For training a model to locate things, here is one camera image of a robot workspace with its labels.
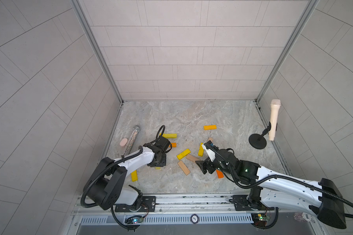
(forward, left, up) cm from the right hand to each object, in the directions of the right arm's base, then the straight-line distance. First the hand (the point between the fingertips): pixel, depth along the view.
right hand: (200, 159), depth 75 cm
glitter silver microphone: (+16, +41, -6) cm, 45 cm away
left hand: (+5, +22, -13) cm, 26 cm away
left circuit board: (-23, +33, -8) cm, 41 cm away
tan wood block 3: (0, +9, -10) cm, 13 cm away
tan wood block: (+19, -10, -12) cm, 24 cm away
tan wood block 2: (+5, +4, -9) cm, 11 cm away
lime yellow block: (+21, +17, -9) cm, 29 cm away
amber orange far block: (+28, -11, -11) cm, 32 cm away
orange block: (+16, +15, -12) cm, 25 cm away
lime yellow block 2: (0, +24, -8) cm, 25 cm away
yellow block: (+8, +9, -10) cm, 16 cm away
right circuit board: (-26, -25, -13) cm, 38 cm away
